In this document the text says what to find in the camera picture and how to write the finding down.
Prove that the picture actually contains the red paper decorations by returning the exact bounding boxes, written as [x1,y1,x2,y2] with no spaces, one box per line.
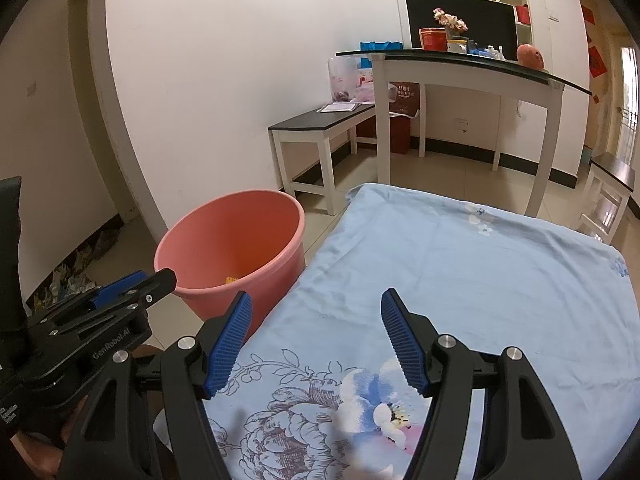
[580,5,608,78]

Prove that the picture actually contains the maroon carton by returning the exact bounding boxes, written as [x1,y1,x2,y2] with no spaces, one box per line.
[389,81,418,153]

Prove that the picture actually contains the red tin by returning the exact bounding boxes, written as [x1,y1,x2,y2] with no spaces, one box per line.
[419,27,448,52]

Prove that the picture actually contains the pile of floor scraps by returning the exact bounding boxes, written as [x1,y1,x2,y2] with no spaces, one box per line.
[30,230,121,311]

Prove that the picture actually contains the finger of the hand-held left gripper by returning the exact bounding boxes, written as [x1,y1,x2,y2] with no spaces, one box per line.
[27,270,149,333]
[50,267,177,350]

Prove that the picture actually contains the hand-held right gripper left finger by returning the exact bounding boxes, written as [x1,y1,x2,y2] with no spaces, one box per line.
[56,290,253,480]

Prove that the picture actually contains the white table with black top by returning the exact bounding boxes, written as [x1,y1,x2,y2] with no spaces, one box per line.
[335,47,593,218]

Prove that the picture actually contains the blue paper bag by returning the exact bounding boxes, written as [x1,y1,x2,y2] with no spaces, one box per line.
[360,40,403,68]

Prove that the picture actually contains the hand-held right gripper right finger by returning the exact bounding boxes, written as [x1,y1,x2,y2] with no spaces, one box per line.
[381,287,583,480]

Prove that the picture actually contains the black monitor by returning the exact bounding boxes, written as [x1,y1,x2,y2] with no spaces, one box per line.
[405,0,519,58]

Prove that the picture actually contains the long white bench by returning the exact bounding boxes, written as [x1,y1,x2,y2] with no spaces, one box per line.
[268,102,381,216]

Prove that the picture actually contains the pink plastic bucket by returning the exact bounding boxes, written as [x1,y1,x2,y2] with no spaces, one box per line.
[153,190,306,343]

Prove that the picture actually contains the person's left hand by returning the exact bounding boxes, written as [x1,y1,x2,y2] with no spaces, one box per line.
[10,395,88,480]

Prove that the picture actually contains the clear plastic bag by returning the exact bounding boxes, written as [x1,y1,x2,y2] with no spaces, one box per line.
[327,56,376,103]

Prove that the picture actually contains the light blue floral cloth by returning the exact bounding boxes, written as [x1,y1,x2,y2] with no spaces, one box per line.
[150,182,633,480]

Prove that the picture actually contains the small white stool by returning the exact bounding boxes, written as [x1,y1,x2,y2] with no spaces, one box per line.
[580,152,636,243]

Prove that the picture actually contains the white door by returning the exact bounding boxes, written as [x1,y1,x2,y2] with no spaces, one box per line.
[607,25,640,171]

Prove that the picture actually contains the red pomegranate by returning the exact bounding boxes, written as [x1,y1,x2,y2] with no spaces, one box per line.
[516,43,545,69]

